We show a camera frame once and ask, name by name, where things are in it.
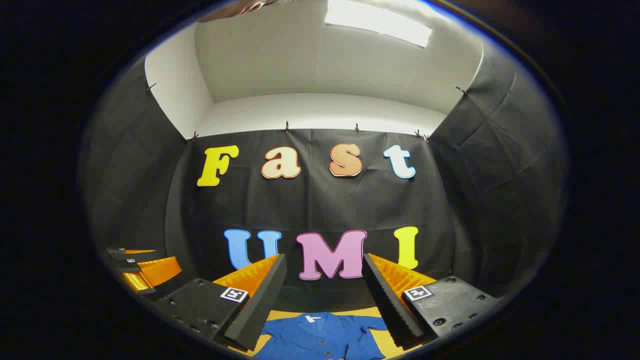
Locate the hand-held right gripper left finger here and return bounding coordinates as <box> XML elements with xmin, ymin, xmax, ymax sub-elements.
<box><xmin>154</xmin><ymin>253</ymin><xmax>289</xmax><ymax>352</ymax></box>

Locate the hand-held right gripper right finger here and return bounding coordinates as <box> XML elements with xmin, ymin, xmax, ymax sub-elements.
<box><xmin>361</xmin><ymin>253</ymin><xmax>502</xmax><ymax>351</ymax></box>

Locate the blue button-up shirt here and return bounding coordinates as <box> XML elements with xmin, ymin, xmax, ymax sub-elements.
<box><xmin>252</xmin><ymin>311</ymin><xmax>393</xmax><ymax>360</ymax></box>

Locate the row of black backdrop clips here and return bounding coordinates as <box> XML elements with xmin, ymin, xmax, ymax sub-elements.
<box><xmin>145</xmin><ymin>82</ymin><xmax>471</xmax><ymax>143</ymax></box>

